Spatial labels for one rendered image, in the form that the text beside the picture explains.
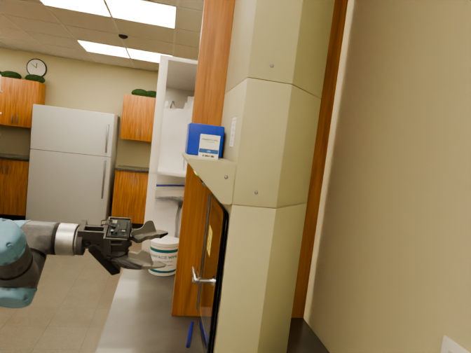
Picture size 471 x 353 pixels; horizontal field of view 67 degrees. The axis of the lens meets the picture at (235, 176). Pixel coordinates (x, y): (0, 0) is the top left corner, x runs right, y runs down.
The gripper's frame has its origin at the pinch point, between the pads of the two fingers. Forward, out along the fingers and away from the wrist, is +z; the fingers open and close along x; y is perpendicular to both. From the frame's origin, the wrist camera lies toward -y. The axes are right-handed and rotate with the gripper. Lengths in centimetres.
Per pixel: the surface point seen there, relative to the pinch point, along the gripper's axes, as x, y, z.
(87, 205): 358, -333, -108
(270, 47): 22, 48, 19
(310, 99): 24, 36, 34
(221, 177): 4.8, 21.3, 11.3
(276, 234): -0.9, 9.4, 27.2
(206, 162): 6.5, 23.9, 7.4
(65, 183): 374, -308, -143
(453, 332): -29, 14, 58
